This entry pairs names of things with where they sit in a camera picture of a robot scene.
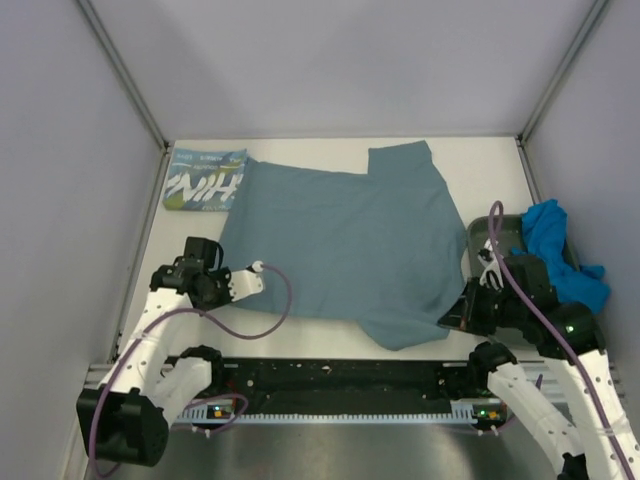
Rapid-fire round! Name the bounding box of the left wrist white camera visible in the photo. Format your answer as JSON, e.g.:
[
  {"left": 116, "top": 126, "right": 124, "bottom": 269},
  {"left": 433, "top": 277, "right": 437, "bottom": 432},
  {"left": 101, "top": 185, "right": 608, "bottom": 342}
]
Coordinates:
[{"left": 228, "top": 261, "right": 265, "bottom": 303}]

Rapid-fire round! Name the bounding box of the folded printed blue t shirt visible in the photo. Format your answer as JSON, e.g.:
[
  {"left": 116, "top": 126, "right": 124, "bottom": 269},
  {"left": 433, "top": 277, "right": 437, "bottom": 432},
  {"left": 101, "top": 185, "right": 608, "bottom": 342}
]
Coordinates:
[{"left": 162, "top": 148, "right": 248, "bottom": 212}]

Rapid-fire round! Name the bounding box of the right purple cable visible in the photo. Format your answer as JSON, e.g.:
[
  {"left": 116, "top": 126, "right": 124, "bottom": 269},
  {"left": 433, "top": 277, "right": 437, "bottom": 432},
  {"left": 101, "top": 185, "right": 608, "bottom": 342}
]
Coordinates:
[{"left": 487, "top": 200, "right": 631, "bottom": 480}]

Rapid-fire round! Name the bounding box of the grey-blue t shirt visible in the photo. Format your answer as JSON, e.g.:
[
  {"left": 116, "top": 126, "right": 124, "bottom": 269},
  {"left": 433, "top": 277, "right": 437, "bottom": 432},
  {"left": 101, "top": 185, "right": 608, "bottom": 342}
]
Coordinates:
[{"left": 220, "top": 141, "right": 466, "bottom": 351}]

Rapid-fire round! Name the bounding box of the aluminium frame post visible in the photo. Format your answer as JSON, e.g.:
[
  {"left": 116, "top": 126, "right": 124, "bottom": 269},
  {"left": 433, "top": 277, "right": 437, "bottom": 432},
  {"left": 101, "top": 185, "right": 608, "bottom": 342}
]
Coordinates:
[
  {"left": 74, "top": 0, "right": 171, "bottom": 151},
  {"left": 517, "top": 0, "right": 614, "bottom": 144}
]

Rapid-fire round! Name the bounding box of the left aluminium frame post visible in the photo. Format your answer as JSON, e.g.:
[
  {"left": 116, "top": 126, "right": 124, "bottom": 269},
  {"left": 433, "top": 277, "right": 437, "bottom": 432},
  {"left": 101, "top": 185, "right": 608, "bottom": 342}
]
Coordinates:
[{"left": 74, "top": 0, "right": 171, "bottom": 151}]

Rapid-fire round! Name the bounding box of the purple cable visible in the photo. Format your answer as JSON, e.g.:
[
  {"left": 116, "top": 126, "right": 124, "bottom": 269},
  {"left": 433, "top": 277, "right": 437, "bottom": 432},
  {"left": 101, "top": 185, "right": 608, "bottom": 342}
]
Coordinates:
[
  {"left": 87, "top": 262, "right": 294, "bottom": 476},
  {"left": 487, "top": 200, "right": 631, "bottom": 480}
]

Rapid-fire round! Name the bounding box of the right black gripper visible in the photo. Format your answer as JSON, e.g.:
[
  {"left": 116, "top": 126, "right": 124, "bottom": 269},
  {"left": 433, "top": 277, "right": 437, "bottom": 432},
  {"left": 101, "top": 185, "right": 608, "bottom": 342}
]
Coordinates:
[{"left": 437, "top": 275, "right": 525, "bottom": 335}]

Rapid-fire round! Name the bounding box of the right aluminium frame post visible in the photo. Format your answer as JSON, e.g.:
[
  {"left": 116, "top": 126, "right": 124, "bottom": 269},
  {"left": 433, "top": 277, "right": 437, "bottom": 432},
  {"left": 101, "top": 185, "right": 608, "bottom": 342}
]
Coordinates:
[{"left": 517, "top": 0, "right": 614, "bottom": 144}]

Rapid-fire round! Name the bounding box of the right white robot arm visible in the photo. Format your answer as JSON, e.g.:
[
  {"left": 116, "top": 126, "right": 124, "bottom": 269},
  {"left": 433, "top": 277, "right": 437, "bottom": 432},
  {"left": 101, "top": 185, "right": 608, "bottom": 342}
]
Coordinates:
[{"left": 439, "top": 248, "right": 639, "bottom": 479}]

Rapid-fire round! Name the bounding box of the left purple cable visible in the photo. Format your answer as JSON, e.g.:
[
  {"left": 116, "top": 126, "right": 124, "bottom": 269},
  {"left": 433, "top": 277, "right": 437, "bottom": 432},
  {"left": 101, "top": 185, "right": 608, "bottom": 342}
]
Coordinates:
[{"left": 87, "top": 262, "right": 294, "bottom": 476}]

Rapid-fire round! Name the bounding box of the bright blue t shirt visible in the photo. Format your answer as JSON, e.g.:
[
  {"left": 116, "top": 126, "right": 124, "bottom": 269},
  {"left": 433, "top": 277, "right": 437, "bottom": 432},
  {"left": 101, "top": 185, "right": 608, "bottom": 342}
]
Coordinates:
[{"left": 521, "top": 199, "right": 611, "bottom": 315}]

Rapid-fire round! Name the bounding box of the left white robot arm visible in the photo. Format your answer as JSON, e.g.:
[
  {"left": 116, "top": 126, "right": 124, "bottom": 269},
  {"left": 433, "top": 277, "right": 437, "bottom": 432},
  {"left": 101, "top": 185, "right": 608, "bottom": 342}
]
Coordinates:
[{"left": 76, "top": 237, "right": 231, "bottom": 466}]

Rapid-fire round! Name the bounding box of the grey plastic bin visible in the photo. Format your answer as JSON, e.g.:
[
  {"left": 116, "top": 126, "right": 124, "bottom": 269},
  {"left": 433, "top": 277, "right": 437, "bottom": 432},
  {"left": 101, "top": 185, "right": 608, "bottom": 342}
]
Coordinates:
[{"left": 467, "top": 213, "right": 579, "bottom": 288}]

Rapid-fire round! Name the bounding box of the wrist white camera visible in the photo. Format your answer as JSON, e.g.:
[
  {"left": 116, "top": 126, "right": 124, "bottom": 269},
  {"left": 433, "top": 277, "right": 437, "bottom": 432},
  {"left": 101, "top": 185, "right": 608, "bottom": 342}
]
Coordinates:
[
  {"left": 228, "top": 261, "right": 265, "bottom": 303},
  {"left": 477, "top": 239, "right": 504, "bottom": 291}
]

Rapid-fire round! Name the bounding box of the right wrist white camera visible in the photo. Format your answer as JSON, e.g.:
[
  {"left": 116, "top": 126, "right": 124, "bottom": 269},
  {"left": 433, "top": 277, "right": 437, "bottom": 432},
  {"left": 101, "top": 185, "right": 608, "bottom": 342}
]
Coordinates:
[{"left": 477, "top": 239, "right": 504, "bottom": 291}]

